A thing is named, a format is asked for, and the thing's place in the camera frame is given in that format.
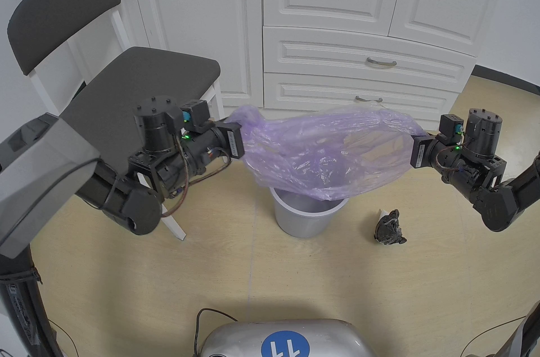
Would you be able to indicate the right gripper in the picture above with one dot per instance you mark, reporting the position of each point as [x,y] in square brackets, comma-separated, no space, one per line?
[422,152]

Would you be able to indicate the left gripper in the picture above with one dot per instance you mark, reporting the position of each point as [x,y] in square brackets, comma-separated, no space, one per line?
[206,146]

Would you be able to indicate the black plastic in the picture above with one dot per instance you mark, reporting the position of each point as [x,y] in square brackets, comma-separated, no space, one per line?
[390,231]

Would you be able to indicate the purple plastic bag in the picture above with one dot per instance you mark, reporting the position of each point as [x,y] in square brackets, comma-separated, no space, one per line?
[320,148]

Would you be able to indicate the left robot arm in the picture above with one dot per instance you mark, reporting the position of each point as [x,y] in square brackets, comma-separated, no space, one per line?
[46,174]

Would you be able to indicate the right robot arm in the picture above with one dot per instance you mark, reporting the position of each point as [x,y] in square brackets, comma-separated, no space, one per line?
[500,203]

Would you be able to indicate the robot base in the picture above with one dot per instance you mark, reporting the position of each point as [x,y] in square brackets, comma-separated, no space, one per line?
[236,340]

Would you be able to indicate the white trash bin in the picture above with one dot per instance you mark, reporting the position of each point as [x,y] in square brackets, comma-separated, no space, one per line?
[301,222]

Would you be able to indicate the white chair dark grey seat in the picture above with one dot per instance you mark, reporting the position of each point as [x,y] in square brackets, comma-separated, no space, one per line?
[139,89]

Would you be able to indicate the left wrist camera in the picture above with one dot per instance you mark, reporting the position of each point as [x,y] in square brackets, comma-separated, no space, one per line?
[196,112]

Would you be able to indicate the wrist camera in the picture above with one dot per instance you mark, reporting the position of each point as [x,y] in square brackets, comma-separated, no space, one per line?
[449,125]
[196,112]

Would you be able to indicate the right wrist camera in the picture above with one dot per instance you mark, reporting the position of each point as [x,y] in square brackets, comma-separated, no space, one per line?
[449,125]

